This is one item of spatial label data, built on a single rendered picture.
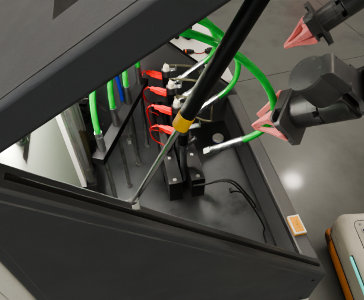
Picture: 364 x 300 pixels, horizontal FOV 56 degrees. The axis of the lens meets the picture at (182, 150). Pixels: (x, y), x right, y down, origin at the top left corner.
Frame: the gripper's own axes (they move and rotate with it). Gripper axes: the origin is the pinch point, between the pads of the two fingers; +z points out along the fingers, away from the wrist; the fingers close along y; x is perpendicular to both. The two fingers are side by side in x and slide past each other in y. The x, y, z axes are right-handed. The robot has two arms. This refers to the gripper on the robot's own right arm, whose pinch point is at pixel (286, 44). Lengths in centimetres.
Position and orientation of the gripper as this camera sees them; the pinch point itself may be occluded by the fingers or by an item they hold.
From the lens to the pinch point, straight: 94.1
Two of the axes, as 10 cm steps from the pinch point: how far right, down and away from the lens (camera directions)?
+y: -7.0, -5.0, -5.1
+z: -7.1, 4.3, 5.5
